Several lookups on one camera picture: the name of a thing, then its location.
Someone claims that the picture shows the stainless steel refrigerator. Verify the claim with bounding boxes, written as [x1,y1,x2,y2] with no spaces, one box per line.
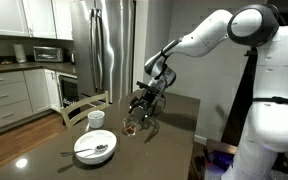
[70,0,136,103]

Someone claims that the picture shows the paper towel roll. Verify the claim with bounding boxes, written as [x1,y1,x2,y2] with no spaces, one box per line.
[13,44,26,63]

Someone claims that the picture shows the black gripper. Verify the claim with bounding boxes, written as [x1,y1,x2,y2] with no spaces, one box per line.
[128,81,166,121]

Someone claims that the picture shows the wooden chair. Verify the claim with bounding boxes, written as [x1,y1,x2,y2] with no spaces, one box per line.
[60,91,109,129]

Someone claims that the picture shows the white bowl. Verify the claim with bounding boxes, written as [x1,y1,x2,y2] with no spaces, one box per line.
[74,130,117,165]

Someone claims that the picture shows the white mug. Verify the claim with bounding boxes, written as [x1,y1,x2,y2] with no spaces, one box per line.
[87,110,105,129]

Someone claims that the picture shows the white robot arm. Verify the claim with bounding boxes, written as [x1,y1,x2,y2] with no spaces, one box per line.
[130,4,288,180]

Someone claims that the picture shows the toaster oven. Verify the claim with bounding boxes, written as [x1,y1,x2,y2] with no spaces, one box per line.
[33,46,63,63]

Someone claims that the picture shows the metal spoon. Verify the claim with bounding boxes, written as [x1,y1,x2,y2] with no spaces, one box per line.
[60,144,108,157]

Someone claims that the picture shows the glass cup with food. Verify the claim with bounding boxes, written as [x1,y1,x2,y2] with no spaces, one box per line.
[122,117,138,136]

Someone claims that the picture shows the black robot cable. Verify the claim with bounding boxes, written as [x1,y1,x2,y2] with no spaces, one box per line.
[140,46,185,121]

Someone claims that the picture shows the white upper cabinets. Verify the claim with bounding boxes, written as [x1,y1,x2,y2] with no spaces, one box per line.
[0,0,73,40]

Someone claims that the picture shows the white base cabinets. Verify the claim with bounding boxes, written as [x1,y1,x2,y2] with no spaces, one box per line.
[0,69,76,129]

